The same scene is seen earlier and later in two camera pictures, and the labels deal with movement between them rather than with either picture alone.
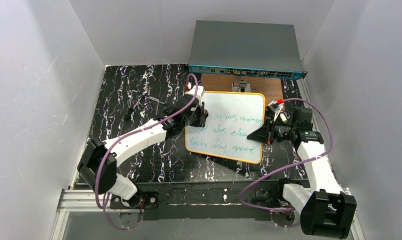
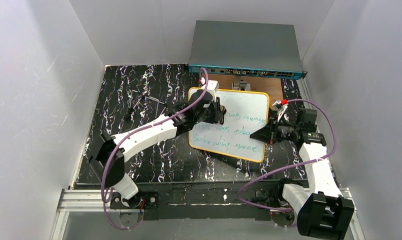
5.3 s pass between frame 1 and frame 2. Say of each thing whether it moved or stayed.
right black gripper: stayed
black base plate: stayed
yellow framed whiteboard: stayed
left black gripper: moved
